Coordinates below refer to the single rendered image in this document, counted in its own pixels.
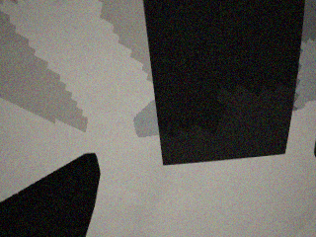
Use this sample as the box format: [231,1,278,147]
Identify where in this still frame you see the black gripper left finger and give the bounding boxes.
[0,153,100,237]

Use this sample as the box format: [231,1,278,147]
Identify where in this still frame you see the black two-prong plug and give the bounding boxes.
[143,0,305,166]

